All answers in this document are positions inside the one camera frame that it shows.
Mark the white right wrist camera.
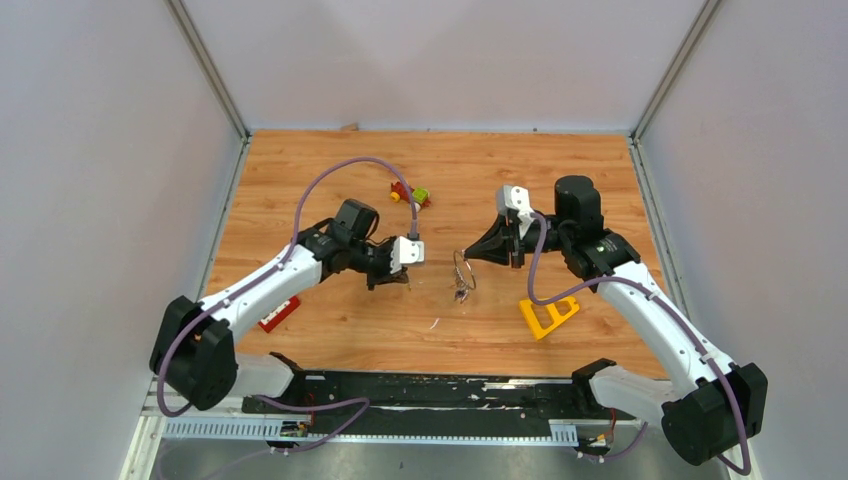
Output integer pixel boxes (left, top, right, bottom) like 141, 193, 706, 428
495, 185, 535, 240

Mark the red lego toy car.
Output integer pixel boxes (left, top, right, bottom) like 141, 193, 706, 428
389, 181, 431, 211

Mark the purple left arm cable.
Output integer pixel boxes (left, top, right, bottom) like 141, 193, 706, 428
156, 156, 423, 419

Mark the large keyring with keys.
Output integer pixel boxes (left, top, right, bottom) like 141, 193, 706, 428
452, 250, 477, 304

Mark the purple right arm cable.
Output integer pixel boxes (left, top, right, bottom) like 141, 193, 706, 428
527, 213, 753, 477

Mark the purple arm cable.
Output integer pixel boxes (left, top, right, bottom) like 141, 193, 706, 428
527, 213, 753, 477
156, 156, 423, 419

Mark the red lego brick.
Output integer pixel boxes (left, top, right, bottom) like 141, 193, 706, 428
258, 296, 301, 333

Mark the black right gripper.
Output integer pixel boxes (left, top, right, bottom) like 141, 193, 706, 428
463, 214, 572, 269

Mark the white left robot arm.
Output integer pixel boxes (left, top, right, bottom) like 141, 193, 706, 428
149, 199, 425, 417

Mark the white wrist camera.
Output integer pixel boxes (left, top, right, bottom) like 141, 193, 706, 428
495, 185, 535, 240
390, 236, 426, 274

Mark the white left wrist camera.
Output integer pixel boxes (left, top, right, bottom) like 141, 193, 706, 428
390, 236, 426, 274

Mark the white slotted cable duct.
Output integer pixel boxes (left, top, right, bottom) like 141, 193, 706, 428
162, 417, 580, 446

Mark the yellow triangle block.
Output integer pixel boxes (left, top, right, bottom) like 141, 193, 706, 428
518, 296, 581, 341

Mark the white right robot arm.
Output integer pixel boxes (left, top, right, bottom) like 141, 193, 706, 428
463, 175, 768, 475

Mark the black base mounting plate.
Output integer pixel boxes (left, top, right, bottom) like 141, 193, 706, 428
275, 367, 633, 421

